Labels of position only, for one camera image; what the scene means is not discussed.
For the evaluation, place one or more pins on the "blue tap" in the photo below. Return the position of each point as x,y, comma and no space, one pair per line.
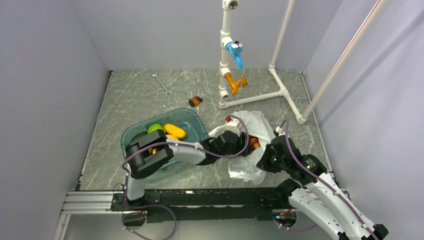
236,48

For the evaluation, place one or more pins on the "yellow fake mango upper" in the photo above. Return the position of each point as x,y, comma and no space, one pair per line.
174,130

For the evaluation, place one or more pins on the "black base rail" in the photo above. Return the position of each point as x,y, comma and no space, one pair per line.
259,203

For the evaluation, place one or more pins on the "orange fake fruit in bag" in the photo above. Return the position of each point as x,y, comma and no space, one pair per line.
254,142

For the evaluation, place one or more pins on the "silver wrench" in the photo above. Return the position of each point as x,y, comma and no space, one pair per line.
167,91

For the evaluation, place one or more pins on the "small orange fake fruit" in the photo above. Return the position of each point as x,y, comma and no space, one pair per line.
152,151

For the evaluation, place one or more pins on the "small orange black brush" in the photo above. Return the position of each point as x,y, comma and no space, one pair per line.
195,101

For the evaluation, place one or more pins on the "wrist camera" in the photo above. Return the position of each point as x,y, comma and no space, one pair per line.
233,125
279,131

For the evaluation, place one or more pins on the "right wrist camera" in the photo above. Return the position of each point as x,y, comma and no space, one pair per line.
279,131

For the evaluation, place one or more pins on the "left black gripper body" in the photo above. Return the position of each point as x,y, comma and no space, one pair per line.
237,147

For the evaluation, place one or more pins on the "yellow fake mango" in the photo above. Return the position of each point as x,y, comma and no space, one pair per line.
170,136
174,130

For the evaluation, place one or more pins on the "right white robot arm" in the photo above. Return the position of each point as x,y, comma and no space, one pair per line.
312,190

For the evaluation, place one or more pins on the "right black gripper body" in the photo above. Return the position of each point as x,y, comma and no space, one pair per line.
272,163

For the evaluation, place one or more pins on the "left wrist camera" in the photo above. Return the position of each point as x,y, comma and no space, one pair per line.
233,125

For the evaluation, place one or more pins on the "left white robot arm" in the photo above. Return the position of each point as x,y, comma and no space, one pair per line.
140,164

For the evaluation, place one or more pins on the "teal plastic tub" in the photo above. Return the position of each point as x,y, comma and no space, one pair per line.
184,118

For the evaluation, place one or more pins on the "yellow fake mango middle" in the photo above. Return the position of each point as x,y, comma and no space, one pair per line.
170,136

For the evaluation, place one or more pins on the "green fake lime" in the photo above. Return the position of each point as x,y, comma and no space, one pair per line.
155,127

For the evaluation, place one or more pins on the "orange tap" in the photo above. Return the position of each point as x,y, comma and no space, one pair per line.
235,85

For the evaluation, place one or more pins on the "white plastic bag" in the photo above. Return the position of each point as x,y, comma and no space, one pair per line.
260,134

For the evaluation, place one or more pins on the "dark green fake avocado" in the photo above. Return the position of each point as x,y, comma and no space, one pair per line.
139,135

